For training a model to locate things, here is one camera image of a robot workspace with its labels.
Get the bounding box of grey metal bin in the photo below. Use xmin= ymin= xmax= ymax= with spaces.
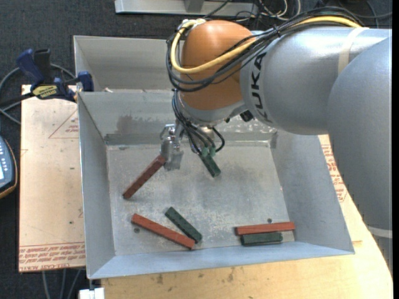
xmin=73 ymin=35 xmax=355 ymax=280

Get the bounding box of dark green flat block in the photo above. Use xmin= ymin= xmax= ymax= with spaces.
xmin=164 ymin=206 xmax=203 ymax=244
xmin=239 ymin=232 xmax=284 ymax=247
xmin=199 ymin=154 xmax=222 ymax=178

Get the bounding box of black cylinder on white bracket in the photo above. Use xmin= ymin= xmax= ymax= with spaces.
xmin=229 ymin=109 xmax=255 ymax=123

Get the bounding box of brown cardboard board, red print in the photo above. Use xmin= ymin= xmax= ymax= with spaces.
xmin=18 ymin=84 xmax=364 ymax=273

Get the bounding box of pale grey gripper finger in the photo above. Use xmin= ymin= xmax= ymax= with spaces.
xmin=165 ymin=152 xmax=185 ymax=172
xmin=160 ymin=138 xmax=175 ymax=166

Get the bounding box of red-brown block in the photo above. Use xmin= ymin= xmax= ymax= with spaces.
xmin=122 ymin=154 xmax=167 ymax=200
xmin=234 ymin=221 xmax=296 ymax=237
xmin=130 ymin=213 xmax=196 ymax=251

